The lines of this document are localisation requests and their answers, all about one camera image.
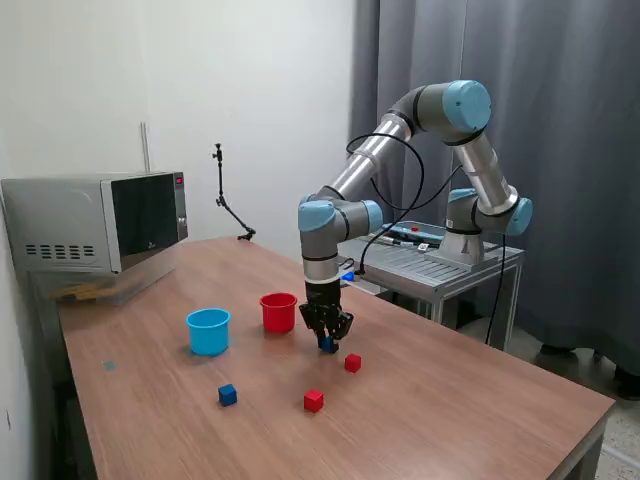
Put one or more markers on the grey table leg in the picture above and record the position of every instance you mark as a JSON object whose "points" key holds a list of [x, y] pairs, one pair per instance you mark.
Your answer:
{"points": [[585, 460]]}

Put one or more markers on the silver microwave oven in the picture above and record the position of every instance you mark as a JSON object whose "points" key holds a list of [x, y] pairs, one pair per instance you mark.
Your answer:
{"points": [[65, 215]]}

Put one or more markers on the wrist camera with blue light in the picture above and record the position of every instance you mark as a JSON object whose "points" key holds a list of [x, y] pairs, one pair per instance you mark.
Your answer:
{"points": [[348, 276]]}

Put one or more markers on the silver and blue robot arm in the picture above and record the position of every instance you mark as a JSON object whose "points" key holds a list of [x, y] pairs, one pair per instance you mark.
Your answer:
{"points": [[480, 165]]}

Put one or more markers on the blue cube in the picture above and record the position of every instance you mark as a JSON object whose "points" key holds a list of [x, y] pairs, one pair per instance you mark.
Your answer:
{"points": [[227, 395], [327, 346]]}

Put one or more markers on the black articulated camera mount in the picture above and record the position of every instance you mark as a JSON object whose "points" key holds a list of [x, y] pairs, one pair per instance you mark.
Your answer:
{"points": [[220, 185]]}

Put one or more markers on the red cube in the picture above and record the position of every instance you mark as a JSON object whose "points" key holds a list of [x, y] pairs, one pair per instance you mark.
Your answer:
{"points": [[313, 400], [353, 363]]}

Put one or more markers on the wooden blocks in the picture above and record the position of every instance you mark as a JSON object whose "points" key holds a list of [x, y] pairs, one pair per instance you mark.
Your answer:
{"points": [[82, 292]]}

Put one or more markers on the red plastic bin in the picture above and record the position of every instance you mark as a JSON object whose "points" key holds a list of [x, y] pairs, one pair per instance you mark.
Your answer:
{"points": [[278, 312]]}

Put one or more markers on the grey metal robot stand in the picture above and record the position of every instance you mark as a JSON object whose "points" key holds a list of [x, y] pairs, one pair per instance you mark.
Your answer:
{"points": [[425, 265]]}

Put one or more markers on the black shoe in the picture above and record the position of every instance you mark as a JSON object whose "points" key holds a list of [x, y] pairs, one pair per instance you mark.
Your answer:
{"points": [[629, 382], [557, 349]]}

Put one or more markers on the blue teach pendant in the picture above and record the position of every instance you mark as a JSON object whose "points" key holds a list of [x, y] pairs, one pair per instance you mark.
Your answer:
{"points": [[425, 231]]}

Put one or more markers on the blue plastic bin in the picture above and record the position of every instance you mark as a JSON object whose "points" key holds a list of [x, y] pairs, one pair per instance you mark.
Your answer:
{"points": [[209, 335]]}

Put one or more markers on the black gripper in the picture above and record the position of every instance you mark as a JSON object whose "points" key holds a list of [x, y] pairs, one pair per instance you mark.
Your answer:
{"points": [[323, 300]]}

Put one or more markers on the grey curtain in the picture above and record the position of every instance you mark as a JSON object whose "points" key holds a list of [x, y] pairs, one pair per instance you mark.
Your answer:
{"points": [[575, 100]]}

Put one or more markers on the grey round sticker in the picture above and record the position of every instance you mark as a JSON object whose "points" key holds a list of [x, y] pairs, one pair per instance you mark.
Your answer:
{"points": [[109, 365]]}

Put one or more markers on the white wall conduit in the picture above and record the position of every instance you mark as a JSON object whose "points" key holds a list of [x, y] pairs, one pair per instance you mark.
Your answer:
{"points": [[145, 147]]}

